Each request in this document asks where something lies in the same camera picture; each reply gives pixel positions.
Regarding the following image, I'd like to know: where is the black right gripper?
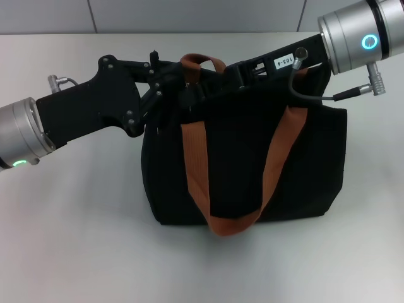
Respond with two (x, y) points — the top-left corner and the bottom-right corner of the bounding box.
(179, 33), (333, 110)

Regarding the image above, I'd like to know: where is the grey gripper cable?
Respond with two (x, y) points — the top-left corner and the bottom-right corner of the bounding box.
(289, 47), (387, 102)
(47, 74), (79, 94)

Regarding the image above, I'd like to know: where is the black bag with brown handles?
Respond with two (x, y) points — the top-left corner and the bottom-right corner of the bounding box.
(140, 49), (348, 238)

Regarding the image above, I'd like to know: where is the grey left gripper cable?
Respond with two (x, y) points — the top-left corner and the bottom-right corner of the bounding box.
(47, 74), (79, 94)

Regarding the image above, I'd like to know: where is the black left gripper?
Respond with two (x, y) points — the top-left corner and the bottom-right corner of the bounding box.
(35, 54), (183, 150)

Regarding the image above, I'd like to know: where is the grey right gripper cable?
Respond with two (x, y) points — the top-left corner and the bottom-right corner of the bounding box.
(289, 47), (387, 102)

